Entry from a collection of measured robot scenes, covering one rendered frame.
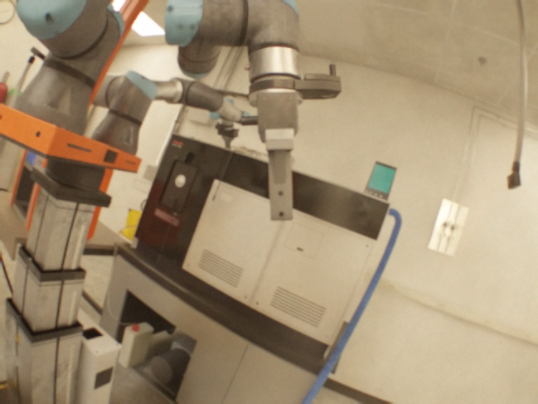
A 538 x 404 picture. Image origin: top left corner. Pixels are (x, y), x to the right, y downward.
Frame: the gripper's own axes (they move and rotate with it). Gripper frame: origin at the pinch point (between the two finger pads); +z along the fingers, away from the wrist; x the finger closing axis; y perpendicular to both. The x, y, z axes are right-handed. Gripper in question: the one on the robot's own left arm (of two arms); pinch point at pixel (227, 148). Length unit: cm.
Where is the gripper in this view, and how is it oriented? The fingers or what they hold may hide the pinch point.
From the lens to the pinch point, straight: 180.7
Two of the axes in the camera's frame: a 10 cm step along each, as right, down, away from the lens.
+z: -0.5, 8.5, 5.2
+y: 5.5, -4.1, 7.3
